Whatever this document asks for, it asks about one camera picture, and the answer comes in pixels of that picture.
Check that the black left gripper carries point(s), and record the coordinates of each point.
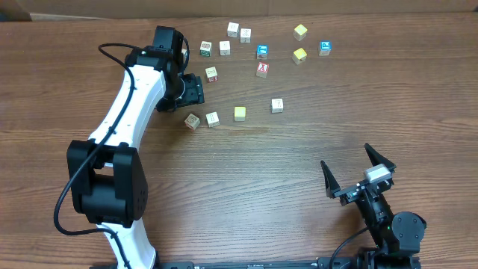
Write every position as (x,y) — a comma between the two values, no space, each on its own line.
(195,90)

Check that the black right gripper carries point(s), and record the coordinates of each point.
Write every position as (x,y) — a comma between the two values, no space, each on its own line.
(355,187)

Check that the wooden block red letter U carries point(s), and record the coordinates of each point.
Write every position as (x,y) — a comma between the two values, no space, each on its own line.
(192,121)

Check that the wooden block blue letter H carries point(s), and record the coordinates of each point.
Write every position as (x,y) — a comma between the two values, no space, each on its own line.
(212,119)

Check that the wooden block yellow letter S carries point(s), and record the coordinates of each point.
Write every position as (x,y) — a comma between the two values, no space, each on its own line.
(240,114)

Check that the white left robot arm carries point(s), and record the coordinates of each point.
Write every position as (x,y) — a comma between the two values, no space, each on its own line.
(106,178)

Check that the wooden block red number 13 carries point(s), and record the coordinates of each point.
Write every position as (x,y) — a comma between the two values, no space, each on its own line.
(211,74)

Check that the wooden block green letter B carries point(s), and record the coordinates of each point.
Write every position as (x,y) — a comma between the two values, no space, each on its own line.
(205,48)

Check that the wooden block blue side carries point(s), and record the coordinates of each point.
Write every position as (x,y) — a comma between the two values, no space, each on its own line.
(225,48)

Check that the wooden block red top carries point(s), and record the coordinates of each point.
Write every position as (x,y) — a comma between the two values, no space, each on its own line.
(262,69)

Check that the plain wooden block far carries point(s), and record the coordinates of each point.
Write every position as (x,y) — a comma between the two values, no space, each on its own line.
(233,29)

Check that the wooden block umbrella picture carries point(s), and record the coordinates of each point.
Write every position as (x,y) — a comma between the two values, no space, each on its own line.
(245,35)

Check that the wooden block blue top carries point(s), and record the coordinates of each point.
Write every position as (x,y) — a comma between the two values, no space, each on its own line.
(262,52)

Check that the wooden block letter T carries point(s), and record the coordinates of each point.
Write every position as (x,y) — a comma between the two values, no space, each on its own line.
(277,106)

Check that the wooden block yellow top near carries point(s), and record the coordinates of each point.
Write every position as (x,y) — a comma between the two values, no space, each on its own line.
(299,56)

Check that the wooden block yellow top far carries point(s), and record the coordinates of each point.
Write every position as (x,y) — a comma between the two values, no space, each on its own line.
(300,32)

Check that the wooden block blue letter P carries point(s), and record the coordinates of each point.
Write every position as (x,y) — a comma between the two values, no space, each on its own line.
(325,48)

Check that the cardboard backdrop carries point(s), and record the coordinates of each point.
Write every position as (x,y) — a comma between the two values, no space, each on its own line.
(145,9)

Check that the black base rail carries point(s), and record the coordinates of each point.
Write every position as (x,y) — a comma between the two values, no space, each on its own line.
(254,265)

